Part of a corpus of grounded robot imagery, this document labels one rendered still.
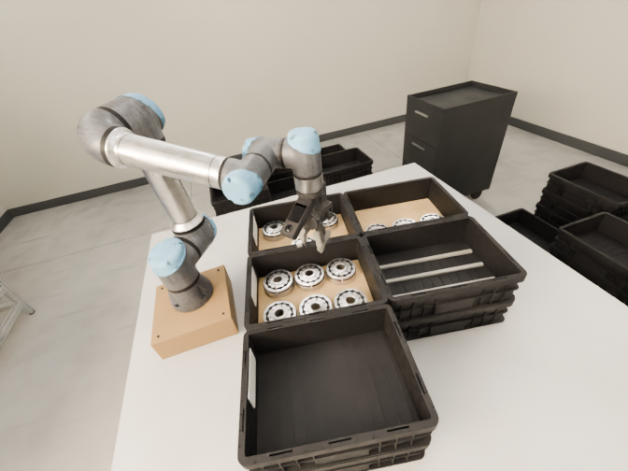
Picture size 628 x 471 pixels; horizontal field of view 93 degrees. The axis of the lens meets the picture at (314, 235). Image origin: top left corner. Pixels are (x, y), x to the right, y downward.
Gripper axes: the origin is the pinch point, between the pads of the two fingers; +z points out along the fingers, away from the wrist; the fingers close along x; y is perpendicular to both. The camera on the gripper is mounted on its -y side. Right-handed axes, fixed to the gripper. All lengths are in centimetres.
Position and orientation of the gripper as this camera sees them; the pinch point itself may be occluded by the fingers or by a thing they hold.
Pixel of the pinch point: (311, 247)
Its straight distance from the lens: 91.1
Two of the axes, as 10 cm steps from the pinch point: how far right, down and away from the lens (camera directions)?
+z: 0.9, 7.6, 6.4
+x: -8.0, -3.3, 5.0
